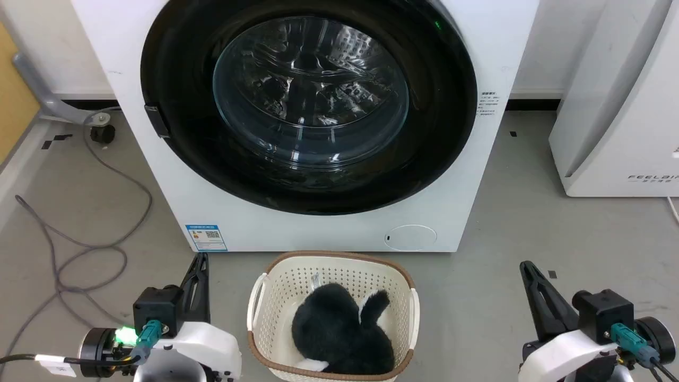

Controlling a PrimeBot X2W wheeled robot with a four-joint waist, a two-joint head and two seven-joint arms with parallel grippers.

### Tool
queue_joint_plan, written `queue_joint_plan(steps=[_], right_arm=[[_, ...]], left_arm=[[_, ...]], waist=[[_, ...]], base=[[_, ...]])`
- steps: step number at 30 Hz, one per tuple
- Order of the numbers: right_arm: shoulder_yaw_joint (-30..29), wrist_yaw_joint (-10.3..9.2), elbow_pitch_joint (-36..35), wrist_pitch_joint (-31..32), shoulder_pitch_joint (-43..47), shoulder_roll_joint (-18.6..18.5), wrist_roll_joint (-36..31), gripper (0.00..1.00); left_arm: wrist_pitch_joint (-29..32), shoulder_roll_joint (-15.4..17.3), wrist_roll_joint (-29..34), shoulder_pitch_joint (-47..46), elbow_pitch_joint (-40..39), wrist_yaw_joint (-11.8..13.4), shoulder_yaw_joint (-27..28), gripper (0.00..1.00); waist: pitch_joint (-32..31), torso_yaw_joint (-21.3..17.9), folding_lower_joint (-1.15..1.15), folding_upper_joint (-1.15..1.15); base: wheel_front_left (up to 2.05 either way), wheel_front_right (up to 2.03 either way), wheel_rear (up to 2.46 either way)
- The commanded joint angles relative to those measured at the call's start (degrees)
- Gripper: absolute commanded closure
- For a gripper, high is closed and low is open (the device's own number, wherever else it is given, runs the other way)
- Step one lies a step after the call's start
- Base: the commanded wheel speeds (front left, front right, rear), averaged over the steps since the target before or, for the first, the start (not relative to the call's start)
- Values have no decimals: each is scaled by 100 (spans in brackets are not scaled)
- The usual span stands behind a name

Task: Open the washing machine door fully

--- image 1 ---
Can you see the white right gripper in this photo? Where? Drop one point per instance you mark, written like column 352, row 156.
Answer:
column 562, row 358

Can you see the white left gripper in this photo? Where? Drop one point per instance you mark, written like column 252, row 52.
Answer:
column 204, row 347

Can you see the white front-load washing machine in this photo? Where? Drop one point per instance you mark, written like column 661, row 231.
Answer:
column 297, row 231

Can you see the black round washer door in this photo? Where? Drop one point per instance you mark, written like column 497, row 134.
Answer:
column 175, row 69

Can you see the blue energy label sticker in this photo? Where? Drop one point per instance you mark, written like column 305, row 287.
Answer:
column 206, row 237

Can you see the cream perforated laundry basket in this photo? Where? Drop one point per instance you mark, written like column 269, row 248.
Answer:
column 276, row 297

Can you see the black fuzzy garment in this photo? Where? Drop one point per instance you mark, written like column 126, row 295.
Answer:
column 334, row 329

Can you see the black caster wheel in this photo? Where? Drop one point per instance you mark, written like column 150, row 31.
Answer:
column 102, row 133

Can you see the white air purifier unit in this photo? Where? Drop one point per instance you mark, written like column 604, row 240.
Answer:
column 631, row 132

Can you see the grey metal stand leg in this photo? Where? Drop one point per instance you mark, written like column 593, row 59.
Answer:
column 42, row 93

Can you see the yellow wooden board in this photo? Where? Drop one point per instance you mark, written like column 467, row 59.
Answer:
column 13, row 95

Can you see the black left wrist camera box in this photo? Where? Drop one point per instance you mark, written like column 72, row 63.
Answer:
column 158, row 309

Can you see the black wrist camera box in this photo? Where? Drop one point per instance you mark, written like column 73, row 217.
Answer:
column 158, row 309
column 604, row 313

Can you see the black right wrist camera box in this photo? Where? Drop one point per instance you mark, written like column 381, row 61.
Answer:
column 604, row 313

